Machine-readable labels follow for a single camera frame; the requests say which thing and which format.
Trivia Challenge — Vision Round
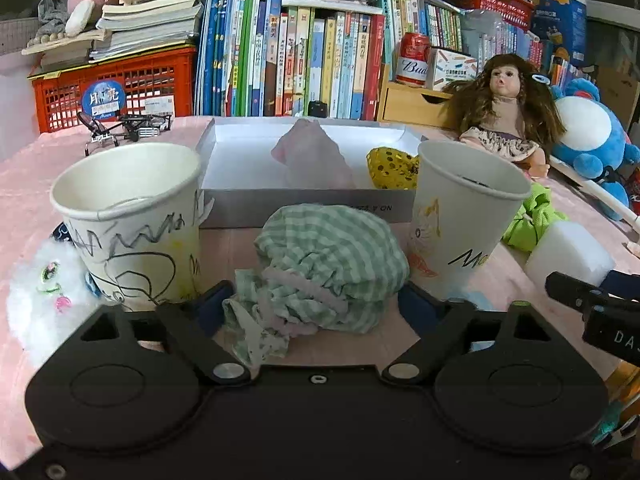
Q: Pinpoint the pink blanket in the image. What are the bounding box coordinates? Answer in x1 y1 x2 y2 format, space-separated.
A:
0 115 640 463

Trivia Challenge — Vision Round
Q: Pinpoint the cat drawing white paper cup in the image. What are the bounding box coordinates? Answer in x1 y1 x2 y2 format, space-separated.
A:
409 140 532 301

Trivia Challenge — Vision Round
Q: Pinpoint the black miniature bicycle model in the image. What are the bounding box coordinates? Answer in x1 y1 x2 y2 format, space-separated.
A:
77 111 173 157

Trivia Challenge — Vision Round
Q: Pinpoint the red plastic crate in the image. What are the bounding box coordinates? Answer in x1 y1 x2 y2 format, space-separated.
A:
29 46 197 133

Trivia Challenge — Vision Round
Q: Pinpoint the yellow sequin pouch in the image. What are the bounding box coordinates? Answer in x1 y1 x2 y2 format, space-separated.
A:
366 146 420 191

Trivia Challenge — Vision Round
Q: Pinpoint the white fluffy plush toy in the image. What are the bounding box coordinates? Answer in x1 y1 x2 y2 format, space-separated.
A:
6 237 101 366

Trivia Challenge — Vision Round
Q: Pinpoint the small wooden drawer box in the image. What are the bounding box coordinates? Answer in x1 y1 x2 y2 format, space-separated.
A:
376 80 453 127

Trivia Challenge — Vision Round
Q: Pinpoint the white shallow cardboard box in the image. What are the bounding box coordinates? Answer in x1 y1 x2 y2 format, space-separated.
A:
196 116 426 228

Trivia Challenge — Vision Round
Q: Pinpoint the green cloth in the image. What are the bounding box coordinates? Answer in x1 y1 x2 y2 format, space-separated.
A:
501 182 568 251

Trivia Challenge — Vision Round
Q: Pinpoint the white tissue box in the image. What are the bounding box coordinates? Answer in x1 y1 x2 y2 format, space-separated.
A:
426 47 480 92

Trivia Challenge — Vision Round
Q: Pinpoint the stack of worn workbooks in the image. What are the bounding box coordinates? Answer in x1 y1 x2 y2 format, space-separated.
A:
22 0 203 73

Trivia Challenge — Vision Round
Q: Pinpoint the blue cardboard box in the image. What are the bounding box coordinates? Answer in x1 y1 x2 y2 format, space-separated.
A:
530 0 588 68

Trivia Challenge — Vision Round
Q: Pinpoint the white plastic rod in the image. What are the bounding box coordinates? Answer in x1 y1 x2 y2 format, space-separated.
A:
550 157 640 231

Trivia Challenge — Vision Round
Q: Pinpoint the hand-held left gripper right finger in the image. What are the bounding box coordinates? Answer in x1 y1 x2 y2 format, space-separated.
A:
381 280 566 387

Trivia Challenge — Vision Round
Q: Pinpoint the scribbled white paper cup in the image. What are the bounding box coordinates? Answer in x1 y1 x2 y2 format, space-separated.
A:
50 142 203 311

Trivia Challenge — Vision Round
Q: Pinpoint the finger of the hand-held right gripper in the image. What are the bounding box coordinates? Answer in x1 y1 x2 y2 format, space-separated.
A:
545 271 640 313
582 304 640 362

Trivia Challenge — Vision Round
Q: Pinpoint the pink translucent bag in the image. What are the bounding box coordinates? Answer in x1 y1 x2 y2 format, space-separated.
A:
271 119 357 190

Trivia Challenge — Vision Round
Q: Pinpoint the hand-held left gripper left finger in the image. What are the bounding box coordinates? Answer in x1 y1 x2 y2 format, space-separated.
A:
75 280 253 387

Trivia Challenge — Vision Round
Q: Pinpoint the brown-haired doll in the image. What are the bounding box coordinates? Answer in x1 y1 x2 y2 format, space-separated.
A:
440 55 568 178

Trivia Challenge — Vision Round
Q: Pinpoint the grey plush toy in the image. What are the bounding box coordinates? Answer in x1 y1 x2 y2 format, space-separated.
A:
35 0 71 43

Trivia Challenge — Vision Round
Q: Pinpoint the white foam block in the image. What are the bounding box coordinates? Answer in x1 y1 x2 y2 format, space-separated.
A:
524 221 617 288

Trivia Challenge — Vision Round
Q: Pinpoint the row of small paperback books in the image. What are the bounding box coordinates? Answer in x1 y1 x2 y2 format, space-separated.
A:
387 0 546 76

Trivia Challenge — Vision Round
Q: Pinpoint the blue plush toy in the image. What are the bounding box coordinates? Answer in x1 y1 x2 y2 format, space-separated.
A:
547 77 640 221

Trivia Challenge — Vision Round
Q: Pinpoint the green checked cloth cap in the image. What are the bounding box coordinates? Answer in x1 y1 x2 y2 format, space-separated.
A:
222 203 411 366

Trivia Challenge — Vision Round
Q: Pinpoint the row of tall children's books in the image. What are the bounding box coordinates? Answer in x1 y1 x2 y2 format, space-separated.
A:
195 0 388 121

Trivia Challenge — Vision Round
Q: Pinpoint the red beverage can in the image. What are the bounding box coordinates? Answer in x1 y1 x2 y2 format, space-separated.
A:
395 32 432 87

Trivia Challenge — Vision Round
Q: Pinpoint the red plastic basket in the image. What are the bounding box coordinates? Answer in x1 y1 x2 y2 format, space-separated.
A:
452 0 536 28

